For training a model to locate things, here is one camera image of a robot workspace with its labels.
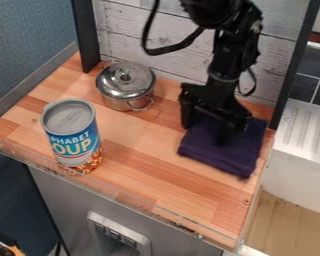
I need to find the black frame post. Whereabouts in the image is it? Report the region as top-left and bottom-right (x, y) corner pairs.
(70, 0), (103, 74)
(268, 0), (320, 131)

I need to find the blue soup can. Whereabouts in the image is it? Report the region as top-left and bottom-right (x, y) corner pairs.
(39, 97), (104, 176)

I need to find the silver pot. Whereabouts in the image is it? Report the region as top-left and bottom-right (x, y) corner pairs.
(94, 61), (158, 112)

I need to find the purple cloth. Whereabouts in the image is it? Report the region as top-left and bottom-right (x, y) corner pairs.
(176, 115), (270, 180)

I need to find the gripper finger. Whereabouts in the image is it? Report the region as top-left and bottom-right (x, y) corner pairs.
(216, 113), (243, 147)
(177, 85), (201, 130)

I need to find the white cabinet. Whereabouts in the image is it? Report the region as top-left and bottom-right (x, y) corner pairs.
(260, 97), (320, 218)

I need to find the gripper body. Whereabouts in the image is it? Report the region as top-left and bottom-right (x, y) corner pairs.
(180, 77), (254, 134)

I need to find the black cable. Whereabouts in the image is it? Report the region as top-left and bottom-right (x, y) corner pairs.
(139, 0), (207, 57)

